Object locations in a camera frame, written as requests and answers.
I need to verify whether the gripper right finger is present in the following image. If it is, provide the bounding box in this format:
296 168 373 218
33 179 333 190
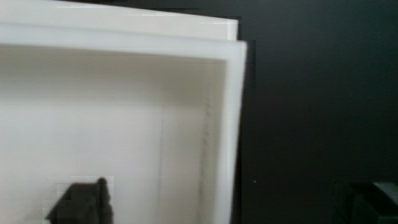
333 182 398 224

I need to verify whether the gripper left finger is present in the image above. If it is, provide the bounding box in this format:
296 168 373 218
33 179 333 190
46 178 113 224

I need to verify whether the white drawer cabinet box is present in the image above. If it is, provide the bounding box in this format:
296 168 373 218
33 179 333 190
0 0 246 224

